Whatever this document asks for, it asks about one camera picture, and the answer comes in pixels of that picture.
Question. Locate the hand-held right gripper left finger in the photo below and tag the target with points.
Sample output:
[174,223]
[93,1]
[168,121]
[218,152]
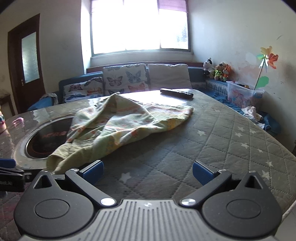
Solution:
[93,172]

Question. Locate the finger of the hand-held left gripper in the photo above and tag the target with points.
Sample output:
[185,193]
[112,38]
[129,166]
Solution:
[7,163]

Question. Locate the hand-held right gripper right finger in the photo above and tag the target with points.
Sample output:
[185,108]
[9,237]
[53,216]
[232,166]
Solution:
[203,174]

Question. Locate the green patterned garment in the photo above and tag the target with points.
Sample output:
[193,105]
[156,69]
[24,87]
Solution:
[111,125]

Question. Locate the grey cloth on sofa arm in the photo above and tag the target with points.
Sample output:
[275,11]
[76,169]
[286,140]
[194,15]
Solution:
[51,97]

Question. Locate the round black built-in cooktop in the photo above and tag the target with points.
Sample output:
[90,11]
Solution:
[39,141]

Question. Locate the small pink object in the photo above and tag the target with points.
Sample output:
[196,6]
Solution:
[19,121]

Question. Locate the dark wooden side table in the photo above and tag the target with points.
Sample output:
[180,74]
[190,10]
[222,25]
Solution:
[5,99]

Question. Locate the white crumpled cloth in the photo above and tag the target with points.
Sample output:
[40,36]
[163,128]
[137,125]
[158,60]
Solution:
[251,112]

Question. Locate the low butterfly print pillow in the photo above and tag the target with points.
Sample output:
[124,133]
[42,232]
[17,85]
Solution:
[83,89]

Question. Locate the black remote control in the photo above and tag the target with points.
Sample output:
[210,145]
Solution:
[177,93]

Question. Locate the blue crumpled cloth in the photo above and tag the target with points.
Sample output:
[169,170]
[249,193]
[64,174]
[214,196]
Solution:
[271,124]

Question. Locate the clear plastic storage box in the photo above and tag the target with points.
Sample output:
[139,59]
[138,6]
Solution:
[241,96]

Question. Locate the dark wooden door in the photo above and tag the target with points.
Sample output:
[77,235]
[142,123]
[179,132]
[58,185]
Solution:
[16,69]

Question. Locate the large butterfly print pillow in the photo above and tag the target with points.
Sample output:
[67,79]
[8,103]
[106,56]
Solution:
[124,77]

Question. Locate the blue sofa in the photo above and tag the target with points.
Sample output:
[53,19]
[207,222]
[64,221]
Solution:
[197,74]

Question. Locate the plush bear with yellow vest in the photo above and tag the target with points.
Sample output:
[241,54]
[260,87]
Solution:
[219,72]

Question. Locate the white pillow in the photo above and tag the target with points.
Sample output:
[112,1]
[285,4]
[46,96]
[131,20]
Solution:
[168,75]

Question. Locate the orange plush toy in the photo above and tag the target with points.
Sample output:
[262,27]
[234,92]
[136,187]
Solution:
[227,72]

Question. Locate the colourful pinwheel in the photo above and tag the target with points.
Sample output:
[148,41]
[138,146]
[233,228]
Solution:
[268,57]

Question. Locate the large window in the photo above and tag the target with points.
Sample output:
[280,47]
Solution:
[138,25]

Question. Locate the purple window blind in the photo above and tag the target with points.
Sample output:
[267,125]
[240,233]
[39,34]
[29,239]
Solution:
[172,4]

